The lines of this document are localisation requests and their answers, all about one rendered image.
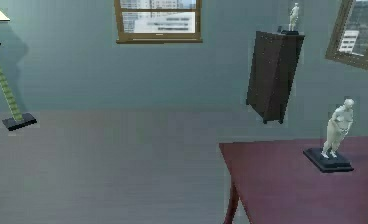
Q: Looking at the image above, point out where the small white figure statue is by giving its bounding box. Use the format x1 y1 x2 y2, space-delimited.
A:
280 2 301 36

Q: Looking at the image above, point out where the large white figure statue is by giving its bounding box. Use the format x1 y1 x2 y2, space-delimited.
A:
303 98 356 174

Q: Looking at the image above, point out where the dark brown tall cabinet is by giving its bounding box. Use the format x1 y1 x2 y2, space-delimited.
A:
245 30 306 125

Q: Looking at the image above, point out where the brown framed window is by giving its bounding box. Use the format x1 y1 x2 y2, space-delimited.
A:
113 0 204 45
325 0 368 72

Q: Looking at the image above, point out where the dark red wooden table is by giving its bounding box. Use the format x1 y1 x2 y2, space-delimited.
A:
218 135 368 224

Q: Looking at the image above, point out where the green post floor lamp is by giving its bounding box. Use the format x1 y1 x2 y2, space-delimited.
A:
0 2 38 132

